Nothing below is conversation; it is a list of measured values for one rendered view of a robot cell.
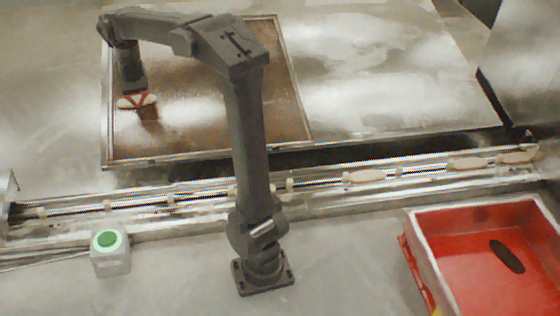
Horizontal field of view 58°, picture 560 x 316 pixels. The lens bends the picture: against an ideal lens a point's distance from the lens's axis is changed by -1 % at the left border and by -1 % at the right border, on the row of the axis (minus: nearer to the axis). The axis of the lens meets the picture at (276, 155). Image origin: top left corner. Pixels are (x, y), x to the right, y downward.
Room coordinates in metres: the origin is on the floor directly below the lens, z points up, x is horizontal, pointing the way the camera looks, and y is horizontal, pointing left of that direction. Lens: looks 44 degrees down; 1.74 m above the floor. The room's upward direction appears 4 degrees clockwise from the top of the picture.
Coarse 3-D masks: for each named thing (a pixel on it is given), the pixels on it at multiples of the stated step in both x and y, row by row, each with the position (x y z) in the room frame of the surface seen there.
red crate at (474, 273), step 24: (432, 240) 0.72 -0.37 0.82; (456, 240) 0.72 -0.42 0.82; (480, 240) 0.73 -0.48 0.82; (504, 240) 0.73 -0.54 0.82; (408, 264) 0.64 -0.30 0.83; (456, 264) 0.65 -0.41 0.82; (480, 264) 0.66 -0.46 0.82; (504, 264) 0.66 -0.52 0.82; (528, 264) 0.67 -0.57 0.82; (456, 288) 0.59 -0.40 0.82; (480, 288) 0.60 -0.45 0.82; (504, 288) 0.60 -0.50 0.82; (528, 288) 0.61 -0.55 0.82; (552, 288) 0.61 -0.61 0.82; (432, 312) 0.52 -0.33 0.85; (480, 312) 0.54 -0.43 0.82; (504, 312) 0.54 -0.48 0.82; (528, 312) 0.55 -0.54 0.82; (552, 312) 0.55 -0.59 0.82
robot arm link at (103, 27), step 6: (108, 12) 1.06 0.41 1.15; (102, 18) 1.03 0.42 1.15; (96, 24) 1.04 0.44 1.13; (102, 24) 0.96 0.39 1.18; (108, 24) 0.95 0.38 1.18; (96, 30) 1.04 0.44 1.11; (102, 30) 0.96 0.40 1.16; (108, 30) 0.94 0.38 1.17; (102, 36) 1.02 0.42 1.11; (108, 36) 0.94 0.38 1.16; (108, 42) 1.00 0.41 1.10; (114, 42) 0.95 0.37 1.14; (120, 42) 0.96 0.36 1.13
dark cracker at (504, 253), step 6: (492, 240) 0.72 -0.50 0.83; (492, 246) 0.71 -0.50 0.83; (498, 246) 0.70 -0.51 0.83; (504, 246) 0.71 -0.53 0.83; (498, 252) 0.69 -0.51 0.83; (504, 252) 0.69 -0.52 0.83; (510, 252) 0.69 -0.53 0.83; (504, 258) 0.67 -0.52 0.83; (510, 258) 0.67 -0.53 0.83; (516, 258) 0.67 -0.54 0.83; (510, 264) 0.66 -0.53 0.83; (516, 264) 0.66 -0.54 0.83; (522, 264) 0.66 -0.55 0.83; (516, 270) 0.65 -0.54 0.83; (522, 270) 0.65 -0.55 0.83
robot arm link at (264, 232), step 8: (248, 224) 0.60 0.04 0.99; (256, 224) 0.60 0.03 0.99; (264, 224) 0.60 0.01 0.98; (272, 224) 0.61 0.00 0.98; (256, 232) 0.58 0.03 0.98; (264, 232) 0.59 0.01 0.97; (272, 232) 0.60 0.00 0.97; (256, 240) 0.57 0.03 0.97; (264, 240) 0.58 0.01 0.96; (272, 240) 0.59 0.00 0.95; (256, 248) 0.57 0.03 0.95; (264, 248) 0.60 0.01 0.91; (272, 248) 0.59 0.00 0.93; (256, 256) 0.56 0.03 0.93; (264, 256) 0.57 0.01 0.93; (272, 256) 0.58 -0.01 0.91; (256, 264) 0.56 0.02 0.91
